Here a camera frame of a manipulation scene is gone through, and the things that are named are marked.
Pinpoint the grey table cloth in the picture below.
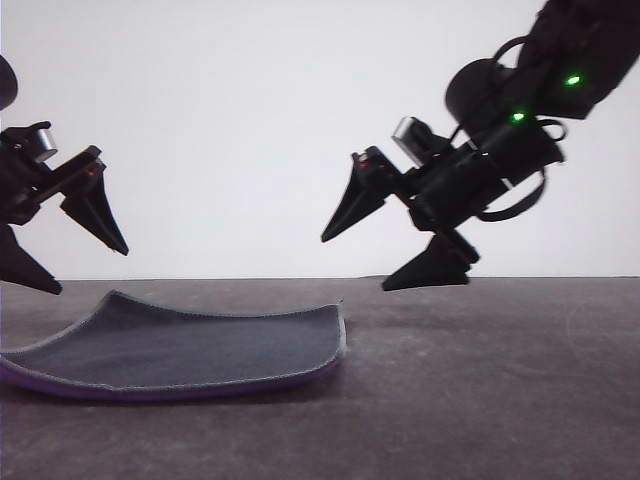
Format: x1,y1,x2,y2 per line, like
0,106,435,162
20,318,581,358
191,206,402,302
0,273,640,480

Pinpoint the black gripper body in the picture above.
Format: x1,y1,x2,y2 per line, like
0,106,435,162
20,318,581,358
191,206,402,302
0,127,107,227
351,145,510,265

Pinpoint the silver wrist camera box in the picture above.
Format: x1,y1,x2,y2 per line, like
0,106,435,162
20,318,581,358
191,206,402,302
391,116,444,166
24,121,59,164

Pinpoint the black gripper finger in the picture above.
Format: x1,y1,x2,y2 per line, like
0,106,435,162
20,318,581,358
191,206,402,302
381,233,482,293
320,162,399,245
0,224,64,296
59,164,130,258

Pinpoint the purple towel with grey hem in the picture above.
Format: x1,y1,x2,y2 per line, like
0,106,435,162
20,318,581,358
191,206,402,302
0,289,348,404

